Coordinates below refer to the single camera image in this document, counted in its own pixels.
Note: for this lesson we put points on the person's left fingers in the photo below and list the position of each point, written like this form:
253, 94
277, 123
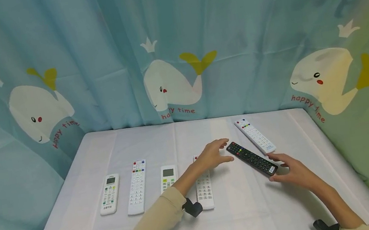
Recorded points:
218, 143

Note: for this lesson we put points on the person's left thumb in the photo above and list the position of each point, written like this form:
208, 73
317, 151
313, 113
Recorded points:
226, 160

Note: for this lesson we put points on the black remote control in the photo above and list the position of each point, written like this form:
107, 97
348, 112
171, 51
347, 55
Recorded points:
251, 158

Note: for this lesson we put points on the black wrist band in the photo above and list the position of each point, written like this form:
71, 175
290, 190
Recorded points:
193, 207
326, 227

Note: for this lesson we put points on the person's right thumb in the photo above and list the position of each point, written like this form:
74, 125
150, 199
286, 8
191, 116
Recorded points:
278, 178

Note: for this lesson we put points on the person's left hand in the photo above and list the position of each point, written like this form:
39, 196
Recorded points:
209, 159

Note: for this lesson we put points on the long white remote coloured buttons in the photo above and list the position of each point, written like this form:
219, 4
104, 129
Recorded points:
137, 187
256, 136

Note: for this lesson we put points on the person's left forearm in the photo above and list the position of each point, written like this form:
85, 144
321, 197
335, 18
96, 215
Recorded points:
158, 223

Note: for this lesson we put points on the person's right forearm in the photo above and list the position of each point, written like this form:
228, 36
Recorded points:
336, 203

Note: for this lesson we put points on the person's right hand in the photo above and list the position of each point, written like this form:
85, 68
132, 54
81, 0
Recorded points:
299, 173

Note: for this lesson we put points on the white air conditioner remote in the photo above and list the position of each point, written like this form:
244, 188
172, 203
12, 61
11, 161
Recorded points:
167, 176
109, 195

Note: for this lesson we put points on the white remote control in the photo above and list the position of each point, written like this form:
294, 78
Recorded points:
204, 192

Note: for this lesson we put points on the person's right index finger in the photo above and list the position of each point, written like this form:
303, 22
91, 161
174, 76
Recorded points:
278, 156

